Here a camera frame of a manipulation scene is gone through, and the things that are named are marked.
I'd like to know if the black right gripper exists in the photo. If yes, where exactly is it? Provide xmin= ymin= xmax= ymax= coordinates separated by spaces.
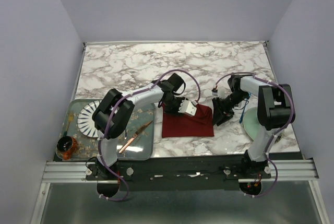
xmin=211 ymin=91 xmax=248 ymax=126

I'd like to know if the dark red cloth napkin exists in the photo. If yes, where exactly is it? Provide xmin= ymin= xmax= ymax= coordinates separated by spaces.
xmin=162 ymin=104 xmax=214 ymax=138

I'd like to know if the blue handled fork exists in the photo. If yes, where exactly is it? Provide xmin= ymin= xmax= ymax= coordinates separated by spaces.
xmin=239 ymin=93 xmax=251 ymax=124

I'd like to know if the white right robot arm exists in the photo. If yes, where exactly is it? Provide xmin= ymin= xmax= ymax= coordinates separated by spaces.
xmin=212 ymin=72 xmax=295 ymax=178

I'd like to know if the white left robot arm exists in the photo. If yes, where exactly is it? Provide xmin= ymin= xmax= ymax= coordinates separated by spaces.
xmin=92 ymin=74 xmax=185 ymax=180

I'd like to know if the light green plate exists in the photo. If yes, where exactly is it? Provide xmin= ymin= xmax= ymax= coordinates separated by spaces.
xmin=242 ymin=107 xmax=261 ymax=142

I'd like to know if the rose gold knife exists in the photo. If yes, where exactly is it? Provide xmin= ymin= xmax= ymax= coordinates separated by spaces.
xmin=118 ymin=121 xmax=153 ymax=154

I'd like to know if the teal floral serving tray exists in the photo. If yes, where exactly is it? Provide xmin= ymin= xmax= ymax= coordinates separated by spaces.
xmin=56 ymin=99 xmax=156 ymax=161

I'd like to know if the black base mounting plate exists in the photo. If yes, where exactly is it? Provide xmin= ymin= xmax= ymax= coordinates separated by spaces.
xmin=86 ymin=155 xmax=271 ymax=192

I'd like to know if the blue striped white plate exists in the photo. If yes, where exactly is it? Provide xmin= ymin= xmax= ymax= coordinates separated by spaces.
xmin=77 ymin=100 xmax=101 ymax=138

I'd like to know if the gold fork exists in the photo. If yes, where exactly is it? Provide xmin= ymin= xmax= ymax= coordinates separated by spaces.
xmin=63 ymin=111 xmax=74 ymax=136

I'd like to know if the black and orange cup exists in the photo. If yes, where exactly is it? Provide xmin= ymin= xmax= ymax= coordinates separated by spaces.
xmin=56 ymin=136 xmax=78 ymax=160

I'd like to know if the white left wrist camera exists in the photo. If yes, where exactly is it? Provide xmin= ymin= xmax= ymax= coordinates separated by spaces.
xmin=178 ymin=100 xmax=197 ymax=117

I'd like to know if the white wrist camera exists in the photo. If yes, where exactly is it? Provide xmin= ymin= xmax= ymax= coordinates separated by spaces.
xmin=211 ymin=86 xmax=224 ymax=98
xmin=178 ymin=100 xmax=197 ymax=117

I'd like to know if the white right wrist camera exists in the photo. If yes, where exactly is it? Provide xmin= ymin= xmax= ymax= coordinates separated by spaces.
xmin=211 ymin=86 xmax=224 ymax=98

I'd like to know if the aluminium frame rail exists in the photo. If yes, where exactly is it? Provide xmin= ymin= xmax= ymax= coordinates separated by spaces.
xmin=42 ymin=159 xmax=319 ymax=183

